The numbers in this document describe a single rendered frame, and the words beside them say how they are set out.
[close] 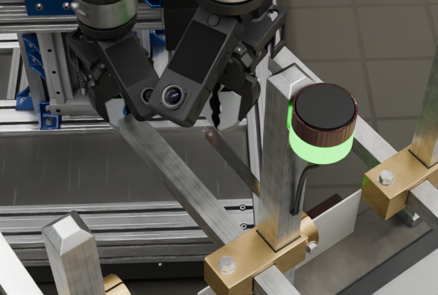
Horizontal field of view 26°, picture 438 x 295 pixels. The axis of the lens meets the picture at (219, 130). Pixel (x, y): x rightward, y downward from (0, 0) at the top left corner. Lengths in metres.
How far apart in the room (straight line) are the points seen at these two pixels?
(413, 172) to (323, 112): 0.38
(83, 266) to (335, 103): 0.27
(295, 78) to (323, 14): 1.72
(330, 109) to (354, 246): 0.47
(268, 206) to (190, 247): 0.86
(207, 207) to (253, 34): 0.29
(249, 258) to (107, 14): 0.32
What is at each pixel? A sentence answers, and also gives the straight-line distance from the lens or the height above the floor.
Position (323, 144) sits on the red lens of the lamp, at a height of 1.13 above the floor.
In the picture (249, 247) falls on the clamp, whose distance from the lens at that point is 1.10.
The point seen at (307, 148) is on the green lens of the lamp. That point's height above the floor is 1.12.
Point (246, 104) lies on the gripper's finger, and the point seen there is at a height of 1.08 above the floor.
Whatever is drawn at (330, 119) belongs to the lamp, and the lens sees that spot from 0.86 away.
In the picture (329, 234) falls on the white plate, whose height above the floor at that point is 0.74.
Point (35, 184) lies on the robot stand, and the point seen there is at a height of 0.21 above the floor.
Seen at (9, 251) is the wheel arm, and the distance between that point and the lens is 1.02.
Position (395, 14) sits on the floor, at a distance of 2.63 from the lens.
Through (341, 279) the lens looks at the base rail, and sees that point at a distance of 1.29.
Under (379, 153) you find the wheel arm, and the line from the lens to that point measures 1.26.
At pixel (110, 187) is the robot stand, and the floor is 0.21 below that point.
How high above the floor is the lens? 1.81
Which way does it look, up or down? 51 degrees down
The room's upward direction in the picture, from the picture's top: straight up
